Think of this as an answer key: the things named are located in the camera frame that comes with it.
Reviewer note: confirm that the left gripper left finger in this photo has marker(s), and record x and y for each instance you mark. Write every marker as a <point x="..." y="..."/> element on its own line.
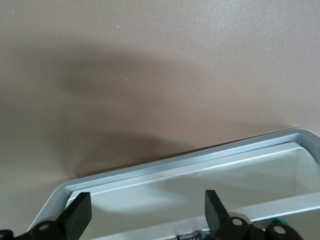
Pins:
<point x="72" y="220"/>

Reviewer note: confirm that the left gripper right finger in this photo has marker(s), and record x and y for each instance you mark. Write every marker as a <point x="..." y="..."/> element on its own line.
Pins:
<point x="220" y="225"/>

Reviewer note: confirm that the white lowest drawer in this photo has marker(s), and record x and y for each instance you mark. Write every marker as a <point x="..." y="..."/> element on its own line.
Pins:
<point x="225" y="180"/>

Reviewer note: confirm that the white drawer cabinet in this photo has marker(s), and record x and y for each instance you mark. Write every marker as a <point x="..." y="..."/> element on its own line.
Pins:
<point x="175" y="163"/>

